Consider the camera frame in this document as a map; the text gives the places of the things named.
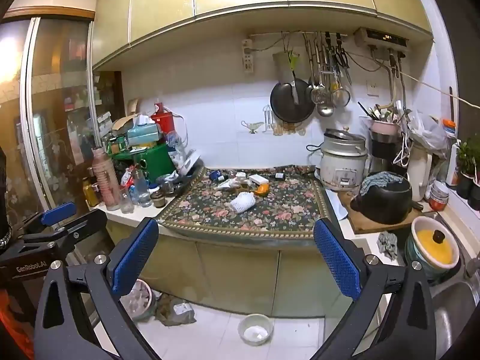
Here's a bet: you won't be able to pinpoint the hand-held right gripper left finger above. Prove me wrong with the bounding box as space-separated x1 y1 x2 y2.
34 217 164 360

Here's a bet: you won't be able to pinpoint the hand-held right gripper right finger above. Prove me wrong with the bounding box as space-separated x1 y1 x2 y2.
311 217 441 360

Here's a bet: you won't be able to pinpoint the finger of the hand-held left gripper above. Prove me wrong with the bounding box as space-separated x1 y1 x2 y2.
20 202 77 234
15 208 110 256

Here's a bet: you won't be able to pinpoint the pink trash bin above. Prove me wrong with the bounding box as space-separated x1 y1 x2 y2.
120 278 157 322

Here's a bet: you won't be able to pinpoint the white foam fruit net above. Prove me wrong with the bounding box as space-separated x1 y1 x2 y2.
229 192 258 213

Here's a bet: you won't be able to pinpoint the white tissue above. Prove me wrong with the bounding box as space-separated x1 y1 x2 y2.
216 178 245 190

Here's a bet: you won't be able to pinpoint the amber glass bottle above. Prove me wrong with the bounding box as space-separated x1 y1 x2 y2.
82 177 100 208

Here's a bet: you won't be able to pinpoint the clear drinking glass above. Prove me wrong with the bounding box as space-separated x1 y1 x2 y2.
119 185 135 214

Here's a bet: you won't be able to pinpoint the pink ribbed bottle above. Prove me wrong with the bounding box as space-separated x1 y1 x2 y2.
92 147 121 211

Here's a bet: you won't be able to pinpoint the wooden cutting board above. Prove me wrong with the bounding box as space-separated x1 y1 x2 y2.
349 191 425 235

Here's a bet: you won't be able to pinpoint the grey rag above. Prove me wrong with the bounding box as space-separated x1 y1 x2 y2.
377 231 398 262

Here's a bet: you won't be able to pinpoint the brown glass jar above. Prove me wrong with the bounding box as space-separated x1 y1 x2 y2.
150 187 167 209

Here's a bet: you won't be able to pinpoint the plastic bag with brown contents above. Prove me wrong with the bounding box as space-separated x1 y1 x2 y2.
155 292 196 327

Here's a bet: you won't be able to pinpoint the clear plastic bottle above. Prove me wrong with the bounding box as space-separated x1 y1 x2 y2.
131 167 153 208

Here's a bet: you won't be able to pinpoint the floral cloth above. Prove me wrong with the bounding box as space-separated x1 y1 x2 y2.
155 165 344 241

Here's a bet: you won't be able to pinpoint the blue knitted cloth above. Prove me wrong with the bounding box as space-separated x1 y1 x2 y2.
360 171 404 196

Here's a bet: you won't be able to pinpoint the white rice cooker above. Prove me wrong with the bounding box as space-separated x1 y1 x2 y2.
319 128 369 192

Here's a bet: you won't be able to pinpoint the glass sliding door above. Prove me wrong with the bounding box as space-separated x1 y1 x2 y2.
0 17 95 226

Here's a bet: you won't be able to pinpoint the green box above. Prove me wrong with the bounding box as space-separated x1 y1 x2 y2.
110 143 177 185

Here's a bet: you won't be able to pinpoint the pot with yellow lid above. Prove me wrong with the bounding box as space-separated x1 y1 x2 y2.
405 215 461 283

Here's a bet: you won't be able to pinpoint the teal tissue box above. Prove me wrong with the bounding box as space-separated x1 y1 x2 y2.
125 124 164 147

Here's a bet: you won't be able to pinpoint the white bowl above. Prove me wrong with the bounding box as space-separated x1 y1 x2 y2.
238 313 274 347

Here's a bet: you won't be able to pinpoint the white thermos jug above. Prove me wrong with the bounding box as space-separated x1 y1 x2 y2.
407 143 434 202

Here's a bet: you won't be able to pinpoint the stack of bowls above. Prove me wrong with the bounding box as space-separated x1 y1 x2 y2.
429 180 450 211

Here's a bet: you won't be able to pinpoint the steel sink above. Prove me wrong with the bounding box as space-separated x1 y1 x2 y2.
427 210 480 354

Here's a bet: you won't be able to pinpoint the red thermos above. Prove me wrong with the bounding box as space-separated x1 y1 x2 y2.
151 101 175 138

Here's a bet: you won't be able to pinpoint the steel faucet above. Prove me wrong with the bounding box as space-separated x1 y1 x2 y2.
465 250 480 280

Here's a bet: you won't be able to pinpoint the pink utensil holder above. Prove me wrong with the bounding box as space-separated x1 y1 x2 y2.
369 117 400 136

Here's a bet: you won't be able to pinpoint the white bottle orange label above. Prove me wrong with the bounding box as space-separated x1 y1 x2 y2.
446 142 462 187

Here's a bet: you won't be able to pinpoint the clear plastic bag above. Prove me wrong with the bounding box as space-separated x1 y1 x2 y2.
406 110 449 157

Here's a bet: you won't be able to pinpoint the black wok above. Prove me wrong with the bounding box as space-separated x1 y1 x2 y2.
270 79 316 124

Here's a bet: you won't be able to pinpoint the mesh strainer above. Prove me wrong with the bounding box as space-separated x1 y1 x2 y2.
331 50 352 107

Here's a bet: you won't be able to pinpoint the metal skimmer spoon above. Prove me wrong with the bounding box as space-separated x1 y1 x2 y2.
310 47 328 104

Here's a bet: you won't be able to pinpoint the potted green plant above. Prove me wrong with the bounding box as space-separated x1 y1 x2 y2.
455 134 480 200

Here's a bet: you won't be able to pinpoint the black kitchen scissors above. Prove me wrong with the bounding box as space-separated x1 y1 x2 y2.
334 43 353 85

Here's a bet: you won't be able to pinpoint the white water heater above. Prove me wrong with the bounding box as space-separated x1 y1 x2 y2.
354 27 411 52

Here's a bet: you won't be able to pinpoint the beige cord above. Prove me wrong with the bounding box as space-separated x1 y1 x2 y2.
397 70 480 109

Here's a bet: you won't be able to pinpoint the white wall socket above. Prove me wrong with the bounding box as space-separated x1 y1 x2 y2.
242 38 254 73

